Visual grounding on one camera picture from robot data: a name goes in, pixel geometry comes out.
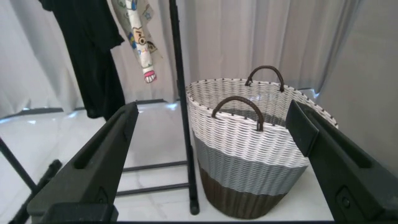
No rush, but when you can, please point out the black clothes rack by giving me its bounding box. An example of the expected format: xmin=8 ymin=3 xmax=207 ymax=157
xmin=0 ymin=0 xmax=200 ymax=224

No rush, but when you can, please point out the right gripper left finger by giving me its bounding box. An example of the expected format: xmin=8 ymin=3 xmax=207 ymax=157
xmin=27 ymin=101 xmax=139 ymax=222

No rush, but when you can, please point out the white laundry basket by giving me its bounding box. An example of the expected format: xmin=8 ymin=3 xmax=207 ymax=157
xmin=185 ymin=65 xmax=339 ymax=220

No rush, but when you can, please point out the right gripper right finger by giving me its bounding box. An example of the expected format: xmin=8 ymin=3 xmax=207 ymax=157
xmin=285 ymin=100 xmax=398 ymax=222

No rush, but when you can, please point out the cream printed garment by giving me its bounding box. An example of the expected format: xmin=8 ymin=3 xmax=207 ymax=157
xmin=111 ymin=0 xmax=164 ymax=84

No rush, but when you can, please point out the black garment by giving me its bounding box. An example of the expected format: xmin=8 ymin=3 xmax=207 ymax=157
xmin=39 ymin=0 xmax=127 ymax=121

